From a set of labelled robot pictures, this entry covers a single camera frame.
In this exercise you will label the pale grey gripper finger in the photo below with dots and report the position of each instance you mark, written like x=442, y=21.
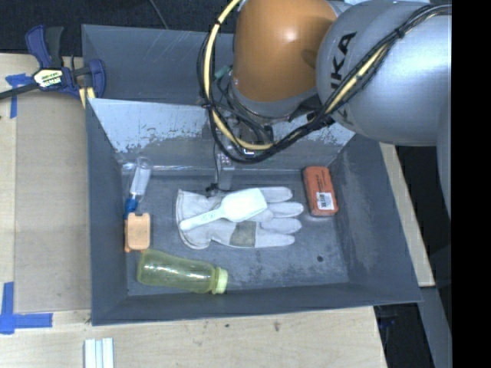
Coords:
x=227, y=176

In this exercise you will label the white plastic scoop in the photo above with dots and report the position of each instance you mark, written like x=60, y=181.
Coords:
x=241, y=205

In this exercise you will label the white work glove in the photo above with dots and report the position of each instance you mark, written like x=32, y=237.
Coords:
x=215, y=238

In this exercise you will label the clear tube with blue cap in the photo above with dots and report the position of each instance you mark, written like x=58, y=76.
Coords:
x=140, y=180

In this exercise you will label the orange flat block with label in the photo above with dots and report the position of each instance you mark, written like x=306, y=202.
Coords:
x=318, y=184

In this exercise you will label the grey metal bin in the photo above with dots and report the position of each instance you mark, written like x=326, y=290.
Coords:
x=268, y=270

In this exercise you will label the yellow-green plastic bottle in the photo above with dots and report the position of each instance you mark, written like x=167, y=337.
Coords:
x=172, y=272

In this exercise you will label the pale wood flat board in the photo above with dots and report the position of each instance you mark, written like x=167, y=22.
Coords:
x=50, y=205

